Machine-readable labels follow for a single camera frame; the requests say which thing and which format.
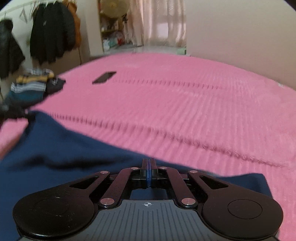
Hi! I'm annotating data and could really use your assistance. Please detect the navy blue sweatshirt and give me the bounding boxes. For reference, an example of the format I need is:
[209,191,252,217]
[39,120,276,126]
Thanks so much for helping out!
[0,110,273,241]

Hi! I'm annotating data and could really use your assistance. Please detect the teal striped sweater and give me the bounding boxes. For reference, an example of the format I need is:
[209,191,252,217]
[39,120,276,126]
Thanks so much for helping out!
[4,69,55,108]

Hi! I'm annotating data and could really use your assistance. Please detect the black garment under pile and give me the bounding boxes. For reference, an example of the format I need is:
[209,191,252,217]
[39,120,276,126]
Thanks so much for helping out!
[44,78,66,97]

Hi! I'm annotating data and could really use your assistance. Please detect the black puffer jacket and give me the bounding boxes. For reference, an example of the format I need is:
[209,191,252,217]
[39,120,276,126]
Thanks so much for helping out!
[1,19,25,79]

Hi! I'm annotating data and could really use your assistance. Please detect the pink bed blanket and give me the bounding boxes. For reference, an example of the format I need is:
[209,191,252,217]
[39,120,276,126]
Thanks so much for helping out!
[0,52,296,241]

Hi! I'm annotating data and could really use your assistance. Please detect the black hanging coats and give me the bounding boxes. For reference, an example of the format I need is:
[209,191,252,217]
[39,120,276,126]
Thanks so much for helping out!
[30,1,76,65]

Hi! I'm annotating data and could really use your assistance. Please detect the black smartphone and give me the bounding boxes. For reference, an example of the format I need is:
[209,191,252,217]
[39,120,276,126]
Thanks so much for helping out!
[92,71,116,84]

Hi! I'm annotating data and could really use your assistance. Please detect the green small box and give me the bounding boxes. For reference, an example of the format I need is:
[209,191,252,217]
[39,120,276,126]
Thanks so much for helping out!
[177,47,187,55]

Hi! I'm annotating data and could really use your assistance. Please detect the orange hanging jacket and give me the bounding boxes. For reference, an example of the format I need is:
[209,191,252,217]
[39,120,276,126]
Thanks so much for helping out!
[62,1,81,49]

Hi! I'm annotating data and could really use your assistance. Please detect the wooden shelf with items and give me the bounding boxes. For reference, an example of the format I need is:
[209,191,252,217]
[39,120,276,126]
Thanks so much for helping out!
[98,1,127,52]

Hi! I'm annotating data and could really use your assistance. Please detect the beige curtain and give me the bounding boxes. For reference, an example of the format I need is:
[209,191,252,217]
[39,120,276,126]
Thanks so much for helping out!
[127,0,187,47]

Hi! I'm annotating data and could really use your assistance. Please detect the standing fan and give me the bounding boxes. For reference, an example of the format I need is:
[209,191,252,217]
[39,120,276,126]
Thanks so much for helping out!
[100,0,129,19]

